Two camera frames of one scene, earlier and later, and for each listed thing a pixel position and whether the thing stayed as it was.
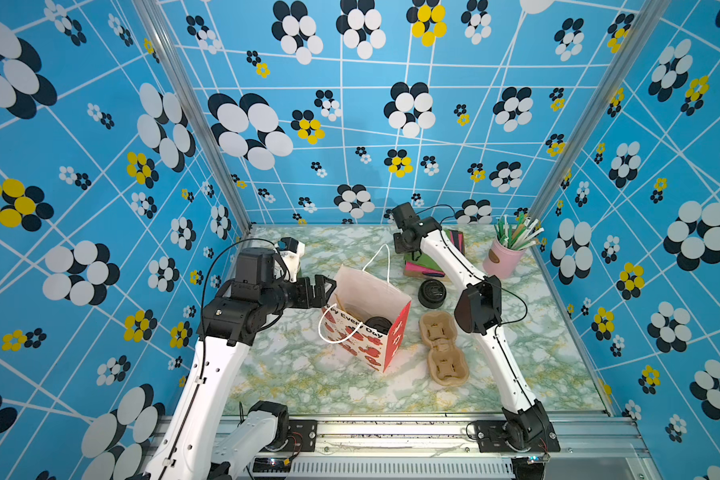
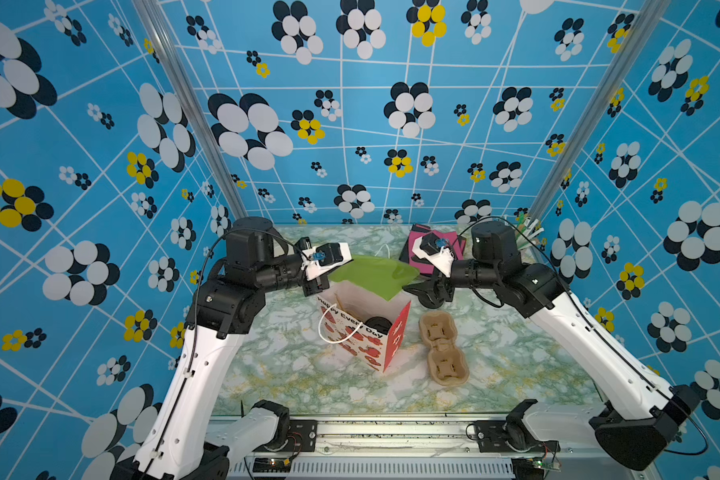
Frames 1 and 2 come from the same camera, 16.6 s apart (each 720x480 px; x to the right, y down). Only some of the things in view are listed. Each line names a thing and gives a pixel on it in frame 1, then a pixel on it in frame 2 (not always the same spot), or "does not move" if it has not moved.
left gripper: x=305 y=298 to x=312 y=287
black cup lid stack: x=432 y=293 does not move
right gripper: x=397 y=242 to x=442 y=284
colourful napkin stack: x=419 y=264 does not move
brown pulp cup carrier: x=448 y=364 does not move
